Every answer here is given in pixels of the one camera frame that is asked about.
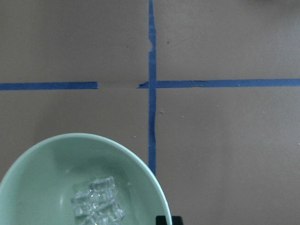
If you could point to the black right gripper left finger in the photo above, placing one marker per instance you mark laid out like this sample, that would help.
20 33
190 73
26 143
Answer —
160 220

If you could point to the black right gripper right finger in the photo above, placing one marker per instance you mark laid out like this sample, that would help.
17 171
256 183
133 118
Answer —
177 220

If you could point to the ice cubes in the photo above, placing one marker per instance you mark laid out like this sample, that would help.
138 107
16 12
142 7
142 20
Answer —
98 204

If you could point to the green bowl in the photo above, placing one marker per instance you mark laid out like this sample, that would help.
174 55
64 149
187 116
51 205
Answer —
38 187

